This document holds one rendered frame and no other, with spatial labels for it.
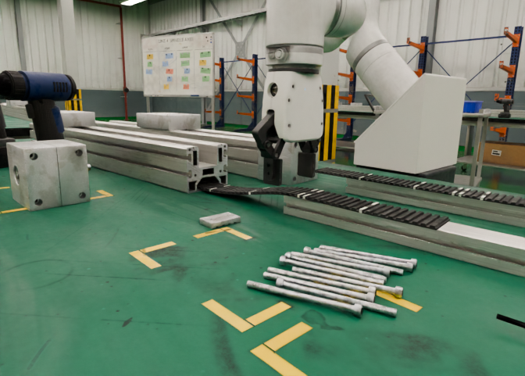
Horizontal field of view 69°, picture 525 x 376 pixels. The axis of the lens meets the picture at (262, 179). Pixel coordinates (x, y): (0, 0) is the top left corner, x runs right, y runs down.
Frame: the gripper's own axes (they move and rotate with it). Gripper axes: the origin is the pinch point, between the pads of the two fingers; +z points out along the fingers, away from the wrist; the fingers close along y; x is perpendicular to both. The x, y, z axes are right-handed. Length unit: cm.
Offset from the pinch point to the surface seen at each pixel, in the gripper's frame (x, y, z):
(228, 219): 1.7, -11.6, 5.3
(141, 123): 65, 14, -4
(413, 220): -20.2, -2.2, 2.6
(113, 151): 46.2, -4.9, 1.0
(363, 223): -13.5, -1.3, 4.7
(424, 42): 251, 749, -124
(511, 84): 94, 735, -42
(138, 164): 37.7, -3.9, 3.0
